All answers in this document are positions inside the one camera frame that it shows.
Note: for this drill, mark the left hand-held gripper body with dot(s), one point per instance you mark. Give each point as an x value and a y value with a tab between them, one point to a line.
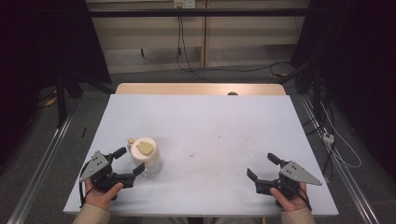
95	165

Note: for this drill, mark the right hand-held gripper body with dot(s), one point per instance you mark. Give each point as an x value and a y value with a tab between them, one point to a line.
295	174

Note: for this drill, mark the person's right hand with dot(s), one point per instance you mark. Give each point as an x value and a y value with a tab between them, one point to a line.
291	204

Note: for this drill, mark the person's left hand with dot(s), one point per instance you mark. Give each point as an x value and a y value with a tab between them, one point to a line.
99	197

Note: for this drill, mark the small beige knob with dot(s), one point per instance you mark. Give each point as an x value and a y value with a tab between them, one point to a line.
131	141

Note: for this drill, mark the small black floor item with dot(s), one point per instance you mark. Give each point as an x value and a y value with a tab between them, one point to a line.
83	132

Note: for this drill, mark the white power strip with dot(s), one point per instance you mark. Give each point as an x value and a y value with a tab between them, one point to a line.
328	138

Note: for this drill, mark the white table board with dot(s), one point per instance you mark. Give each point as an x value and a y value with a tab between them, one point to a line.
205	124

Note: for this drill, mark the black metal stand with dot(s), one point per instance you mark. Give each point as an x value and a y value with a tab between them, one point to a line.
61	99

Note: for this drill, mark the yellow floor tape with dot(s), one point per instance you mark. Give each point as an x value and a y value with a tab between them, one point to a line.
51	101

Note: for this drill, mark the dark round table grommet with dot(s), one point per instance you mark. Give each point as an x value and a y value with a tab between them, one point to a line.
233	93

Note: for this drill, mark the light wooden table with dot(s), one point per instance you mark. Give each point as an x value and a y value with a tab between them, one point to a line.
174	88

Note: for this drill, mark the small black peg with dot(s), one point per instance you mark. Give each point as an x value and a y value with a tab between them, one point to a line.
142	53

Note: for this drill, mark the black curtain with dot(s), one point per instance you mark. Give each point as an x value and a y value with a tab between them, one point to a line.
358	62
37	46

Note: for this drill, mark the aluminium floor rail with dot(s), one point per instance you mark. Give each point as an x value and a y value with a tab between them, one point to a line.
40	168
348	177

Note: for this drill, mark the beige vertical wall post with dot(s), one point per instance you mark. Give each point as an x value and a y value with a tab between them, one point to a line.
204	34

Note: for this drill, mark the black horizontal frame bar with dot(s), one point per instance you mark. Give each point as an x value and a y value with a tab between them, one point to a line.
199	12

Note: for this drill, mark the white wall outlet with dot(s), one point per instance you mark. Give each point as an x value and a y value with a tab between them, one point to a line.
184	3

